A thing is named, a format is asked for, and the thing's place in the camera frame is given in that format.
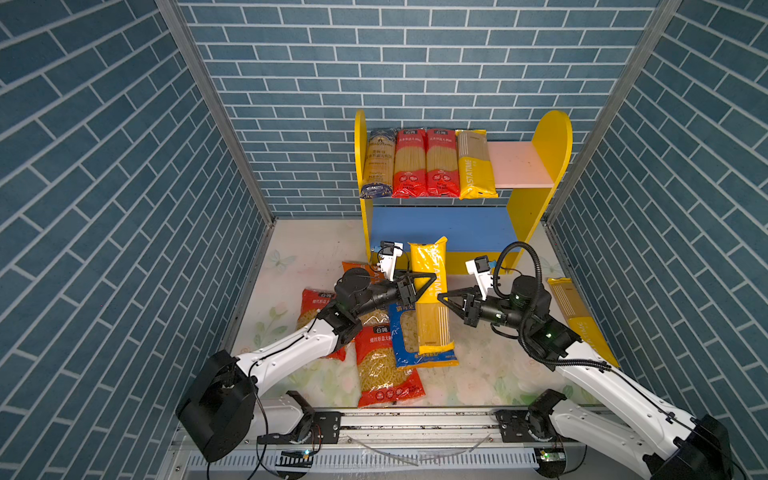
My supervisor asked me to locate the red macaroni bag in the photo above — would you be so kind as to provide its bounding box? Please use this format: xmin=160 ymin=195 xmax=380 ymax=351
xmin=355 ymin=324 xmax=426 ymax=408
xmin=296 ymin=289 xmax=347 ymax=362

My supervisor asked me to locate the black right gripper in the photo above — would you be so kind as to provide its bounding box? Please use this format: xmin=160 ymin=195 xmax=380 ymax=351
xmin=439 ymin=285 xmax=533 ymax=334

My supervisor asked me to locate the yellow shelf unit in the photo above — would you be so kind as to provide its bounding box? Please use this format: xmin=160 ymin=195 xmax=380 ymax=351
xmin=359 ymin=111 xmax=573 ymax=275

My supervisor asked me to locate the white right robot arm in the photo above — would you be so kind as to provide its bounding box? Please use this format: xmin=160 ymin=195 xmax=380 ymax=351
xmin=438 ymin=275 xmax=738 ymax=479

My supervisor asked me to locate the orange pasta bag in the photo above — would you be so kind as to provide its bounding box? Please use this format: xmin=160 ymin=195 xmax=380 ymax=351
xmin=342 ymin=261 xmax=386 ymax=284

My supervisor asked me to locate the aluminium corner post left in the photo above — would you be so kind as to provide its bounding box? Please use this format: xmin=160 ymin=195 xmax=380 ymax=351
xmin=156 ymin=0 xmax=275 ymax=228

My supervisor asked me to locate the red spaghetti bag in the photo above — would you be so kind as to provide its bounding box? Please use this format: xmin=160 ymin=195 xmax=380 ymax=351
xmin=392 ymin=129 xmax=427 ymax=198
xmin=426 ymin=128 xmax=460 ymax=198

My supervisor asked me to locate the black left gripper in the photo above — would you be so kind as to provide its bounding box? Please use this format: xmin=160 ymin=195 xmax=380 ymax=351
xmin=350 ymin=269 xmax=434 ymax=320

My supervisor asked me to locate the yellow spaghetti box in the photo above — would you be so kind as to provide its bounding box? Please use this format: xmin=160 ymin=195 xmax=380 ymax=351
xmin=457 ymin=130 xmax=498 ymax=200
xmin=410 ymin=237 xmax=454 ymax=355
xmin=547 ymin=278 xmax=619 ymax=367

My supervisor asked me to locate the red macaroni bag front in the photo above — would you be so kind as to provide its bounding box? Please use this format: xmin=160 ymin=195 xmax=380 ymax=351
xmin=355 ymin=324 xmax=426 ymax=408

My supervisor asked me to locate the aluminium corner post right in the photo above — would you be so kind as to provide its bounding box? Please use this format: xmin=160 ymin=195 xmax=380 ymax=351
xmin=542 ymin=0 xmax=682 ymax=227

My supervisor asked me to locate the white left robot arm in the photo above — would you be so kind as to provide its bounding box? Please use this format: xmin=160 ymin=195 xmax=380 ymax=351
xmin=175 ymin=268 xmax=437 ymax=463

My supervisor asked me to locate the dark blue spaghetti bag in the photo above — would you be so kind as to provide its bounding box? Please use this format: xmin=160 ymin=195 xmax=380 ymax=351
xmin=360 ymin=129 xmax=396 ymax=199

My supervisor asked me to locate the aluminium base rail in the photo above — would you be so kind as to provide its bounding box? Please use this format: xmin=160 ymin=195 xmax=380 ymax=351
xmin=158 ymin=402 xmax=655 ymax=479

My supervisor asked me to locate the aluminium corner post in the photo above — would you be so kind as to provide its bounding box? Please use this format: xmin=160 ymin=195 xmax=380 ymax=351
xmin=542 ymin=0 xmax=682 ymax=227
xmin=156 ymin=0 xmax=275 ymax=228

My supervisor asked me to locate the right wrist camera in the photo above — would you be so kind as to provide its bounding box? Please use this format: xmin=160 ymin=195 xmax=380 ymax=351
xmin=465 ymin=256 xmax=494 ymax=300

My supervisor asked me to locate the blue elbow pasta bag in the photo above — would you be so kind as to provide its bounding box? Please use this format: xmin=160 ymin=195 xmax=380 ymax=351
xmin=388 ymin=304 xmax=459 ymax=370

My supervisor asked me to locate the red macaroni bag back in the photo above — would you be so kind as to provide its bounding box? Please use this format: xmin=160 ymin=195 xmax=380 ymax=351
xmin=296 ymin=289 xmax=347 ymax=362

